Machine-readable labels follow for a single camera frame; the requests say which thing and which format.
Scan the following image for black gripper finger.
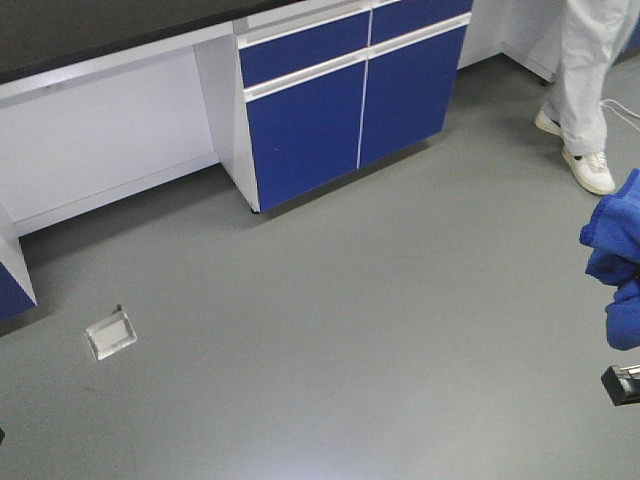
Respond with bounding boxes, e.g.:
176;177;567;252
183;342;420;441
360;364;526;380
601;365;639;406

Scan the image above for blue cloth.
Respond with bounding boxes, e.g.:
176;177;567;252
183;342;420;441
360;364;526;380
579;169;639;351

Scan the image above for white sneaker near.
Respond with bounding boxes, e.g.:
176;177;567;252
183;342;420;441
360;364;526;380
562;147;616;196

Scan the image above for white sneaker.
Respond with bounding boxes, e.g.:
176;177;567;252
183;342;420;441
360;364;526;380
562;147;616;196
534;109;563;138

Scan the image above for white sneaker far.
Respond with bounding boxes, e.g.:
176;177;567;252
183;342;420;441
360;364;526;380
534;109;563;138

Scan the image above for person leg white trousers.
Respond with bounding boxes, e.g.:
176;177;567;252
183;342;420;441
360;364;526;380
542;0;639;156

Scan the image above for blue lab cabinet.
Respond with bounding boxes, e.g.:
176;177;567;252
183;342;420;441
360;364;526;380
194;1;472;213

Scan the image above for white floor outlet plate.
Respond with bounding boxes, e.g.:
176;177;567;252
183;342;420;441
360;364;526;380
84;304;138;361

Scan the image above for blue cabinet left edge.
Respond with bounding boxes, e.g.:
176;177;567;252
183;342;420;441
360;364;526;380
1;207;37;320

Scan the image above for white cable on floor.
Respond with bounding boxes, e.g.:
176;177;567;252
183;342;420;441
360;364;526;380
598;97;640;121

